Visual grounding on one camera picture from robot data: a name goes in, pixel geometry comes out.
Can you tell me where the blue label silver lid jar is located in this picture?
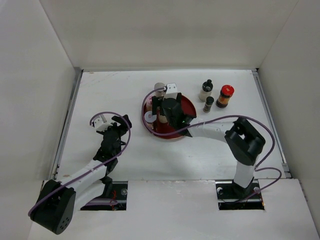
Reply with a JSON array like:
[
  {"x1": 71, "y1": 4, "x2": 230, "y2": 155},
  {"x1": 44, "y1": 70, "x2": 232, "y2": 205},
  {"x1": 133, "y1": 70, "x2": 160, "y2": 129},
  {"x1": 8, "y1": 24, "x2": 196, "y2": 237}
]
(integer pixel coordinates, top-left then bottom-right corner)
[{"x1": 153, "y1": 82, "x2": 166, "y2": 100}]

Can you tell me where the grey lid white powder jar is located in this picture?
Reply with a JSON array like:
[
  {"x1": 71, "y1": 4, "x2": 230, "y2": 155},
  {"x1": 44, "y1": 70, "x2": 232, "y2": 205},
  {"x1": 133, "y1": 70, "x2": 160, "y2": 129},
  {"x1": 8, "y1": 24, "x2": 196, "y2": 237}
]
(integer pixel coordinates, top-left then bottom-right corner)
[{"x1": 158, "y1": 110, "x2": 168, "y2": 124}]

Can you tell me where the white lid red label jar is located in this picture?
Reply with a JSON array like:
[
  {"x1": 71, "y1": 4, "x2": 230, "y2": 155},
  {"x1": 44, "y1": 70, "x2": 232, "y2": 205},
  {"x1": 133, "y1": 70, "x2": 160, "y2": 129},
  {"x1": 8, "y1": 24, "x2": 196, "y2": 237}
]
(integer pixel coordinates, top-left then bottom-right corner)
[{"x1": 144, "y1": 111, "x2": 157, "y2": 130}]

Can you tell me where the black cap white powder bottle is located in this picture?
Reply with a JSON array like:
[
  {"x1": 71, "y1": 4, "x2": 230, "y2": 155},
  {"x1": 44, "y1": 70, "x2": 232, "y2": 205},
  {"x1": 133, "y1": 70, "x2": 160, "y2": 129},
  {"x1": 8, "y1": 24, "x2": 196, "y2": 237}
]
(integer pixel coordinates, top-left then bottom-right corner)
[{"x1": 198, "y1": 79, "x2": 214, "y2": 102}]

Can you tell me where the small black cap pepper bottle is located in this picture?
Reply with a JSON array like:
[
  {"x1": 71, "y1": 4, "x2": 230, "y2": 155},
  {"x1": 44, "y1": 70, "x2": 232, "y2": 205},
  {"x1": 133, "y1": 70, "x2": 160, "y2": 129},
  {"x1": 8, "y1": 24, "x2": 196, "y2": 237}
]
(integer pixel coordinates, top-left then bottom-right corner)
[{"x1": 202, "y1": 96, "x2": 215, "y2": 113}]

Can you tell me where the pink lid spice shaker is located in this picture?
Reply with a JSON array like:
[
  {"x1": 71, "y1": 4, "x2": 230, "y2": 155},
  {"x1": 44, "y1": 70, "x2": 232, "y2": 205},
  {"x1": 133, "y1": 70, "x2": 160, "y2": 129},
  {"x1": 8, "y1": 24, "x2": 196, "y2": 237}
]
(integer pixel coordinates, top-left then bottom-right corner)
[{"x1": 146, "y1": 96, "x2": 153, "y2": 112}]

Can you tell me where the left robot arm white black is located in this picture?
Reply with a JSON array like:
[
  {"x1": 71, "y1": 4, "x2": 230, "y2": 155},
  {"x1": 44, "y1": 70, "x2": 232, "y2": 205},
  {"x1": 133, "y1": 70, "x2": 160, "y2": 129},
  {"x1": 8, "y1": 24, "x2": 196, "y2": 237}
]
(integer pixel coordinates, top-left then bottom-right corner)
[{"x1": 28, "y1": 112, "x2": 132, "y2": 235}]

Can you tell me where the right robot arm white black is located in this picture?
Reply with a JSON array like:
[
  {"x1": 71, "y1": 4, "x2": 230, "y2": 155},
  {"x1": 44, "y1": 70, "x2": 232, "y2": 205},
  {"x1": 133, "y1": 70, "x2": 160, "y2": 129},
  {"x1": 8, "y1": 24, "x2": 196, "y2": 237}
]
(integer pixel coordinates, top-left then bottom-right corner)
[{"x1": 151, "y1": 93, "x2": 266, "y2": 198}]

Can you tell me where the red round tray gold emblem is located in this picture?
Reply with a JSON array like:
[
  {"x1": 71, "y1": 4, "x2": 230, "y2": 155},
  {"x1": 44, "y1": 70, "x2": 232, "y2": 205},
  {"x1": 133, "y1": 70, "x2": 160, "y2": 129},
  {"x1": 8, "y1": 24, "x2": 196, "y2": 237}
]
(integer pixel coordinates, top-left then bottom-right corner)
[{"x1": 141, "y1": 94, "x2": 197, "y2": 140}]

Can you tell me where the red lid dark sauce jar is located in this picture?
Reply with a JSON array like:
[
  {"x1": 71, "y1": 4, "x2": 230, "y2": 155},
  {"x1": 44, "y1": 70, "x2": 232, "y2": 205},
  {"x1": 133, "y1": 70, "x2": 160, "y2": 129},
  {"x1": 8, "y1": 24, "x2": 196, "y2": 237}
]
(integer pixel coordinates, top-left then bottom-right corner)
[{"x1": 216, "y1": 84, "x2": 235, "y2": 108}]

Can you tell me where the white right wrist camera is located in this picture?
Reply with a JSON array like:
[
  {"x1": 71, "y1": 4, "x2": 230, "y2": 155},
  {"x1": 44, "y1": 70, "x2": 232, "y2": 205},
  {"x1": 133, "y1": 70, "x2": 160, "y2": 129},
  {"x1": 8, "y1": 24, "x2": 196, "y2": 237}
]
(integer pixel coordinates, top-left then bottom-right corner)
[{"x1": 163, "y1": 83, "x2": 178, "y2": 100}]

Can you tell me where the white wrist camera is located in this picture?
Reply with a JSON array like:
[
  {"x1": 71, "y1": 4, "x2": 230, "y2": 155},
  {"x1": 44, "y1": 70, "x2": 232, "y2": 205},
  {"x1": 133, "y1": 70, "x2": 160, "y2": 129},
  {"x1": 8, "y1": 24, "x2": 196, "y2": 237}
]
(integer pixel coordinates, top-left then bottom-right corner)
[
  {"x1": 163, "y1": 83, "x2": 178, "y2": 100},
  {"x1": 92, "y1": 117, "x2": 108, "y2": 132}
]

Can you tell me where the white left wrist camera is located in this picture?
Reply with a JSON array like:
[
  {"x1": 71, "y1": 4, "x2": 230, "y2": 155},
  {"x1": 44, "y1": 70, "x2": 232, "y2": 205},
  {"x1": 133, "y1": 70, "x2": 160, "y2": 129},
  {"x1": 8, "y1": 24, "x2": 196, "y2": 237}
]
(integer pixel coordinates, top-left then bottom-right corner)
[{"x1": 92, "y1": 117, "x2": 108, "y2": 132}]

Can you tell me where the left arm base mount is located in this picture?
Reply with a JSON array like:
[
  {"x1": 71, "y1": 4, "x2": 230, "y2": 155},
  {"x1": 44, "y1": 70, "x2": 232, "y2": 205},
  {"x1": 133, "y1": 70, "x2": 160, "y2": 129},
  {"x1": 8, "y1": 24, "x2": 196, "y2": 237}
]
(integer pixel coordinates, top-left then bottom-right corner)
[{"x1": 80, "y1": 181, "x2": 128, "y2": 211}]

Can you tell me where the aluminium table edge rail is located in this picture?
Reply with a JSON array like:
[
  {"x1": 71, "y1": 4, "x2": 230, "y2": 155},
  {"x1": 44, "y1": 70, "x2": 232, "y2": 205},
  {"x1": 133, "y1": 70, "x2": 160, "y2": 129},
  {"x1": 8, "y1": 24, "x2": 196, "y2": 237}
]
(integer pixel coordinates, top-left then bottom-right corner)
[{"x1": 49, "y1": 67, "x2": 84, "y2": 180}]

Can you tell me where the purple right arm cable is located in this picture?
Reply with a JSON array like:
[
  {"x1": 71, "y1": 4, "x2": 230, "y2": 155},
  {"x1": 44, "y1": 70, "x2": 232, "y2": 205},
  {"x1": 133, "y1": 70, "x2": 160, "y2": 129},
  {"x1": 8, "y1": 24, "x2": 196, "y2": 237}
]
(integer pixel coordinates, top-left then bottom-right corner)
[{"x1": 141, "y1": 86, "x2": 283, "y2": 203}]

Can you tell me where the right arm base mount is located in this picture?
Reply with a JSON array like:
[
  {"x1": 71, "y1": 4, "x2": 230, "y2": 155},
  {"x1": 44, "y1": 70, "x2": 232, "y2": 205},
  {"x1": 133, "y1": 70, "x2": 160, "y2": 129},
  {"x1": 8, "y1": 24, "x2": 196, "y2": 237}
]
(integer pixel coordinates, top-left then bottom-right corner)
[{"x1": 215, "y1": 180, "x2": 265, "y2": 211}]

